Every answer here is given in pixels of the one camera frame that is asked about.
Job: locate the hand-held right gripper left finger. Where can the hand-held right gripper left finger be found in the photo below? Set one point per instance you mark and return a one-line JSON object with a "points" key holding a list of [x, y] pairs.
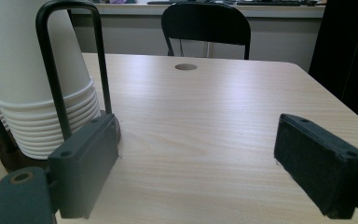
{"points": [[84, 161]]}

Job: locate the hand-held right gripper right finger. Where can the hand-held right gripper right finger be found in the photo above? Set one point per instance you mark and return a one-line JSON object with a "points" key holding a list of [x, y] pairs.
{"points": [[320, 165]]}

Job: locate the black folding chair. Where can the black folding chair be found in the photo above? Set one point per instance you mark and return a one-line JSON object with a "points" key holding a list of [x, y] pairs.
{"points": [[205, 21]]}

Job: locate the black keyboard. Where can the black keyboard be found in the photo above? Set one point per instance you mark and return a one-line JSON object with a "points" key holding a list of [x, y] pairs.
{"points": [[174, 2]]}

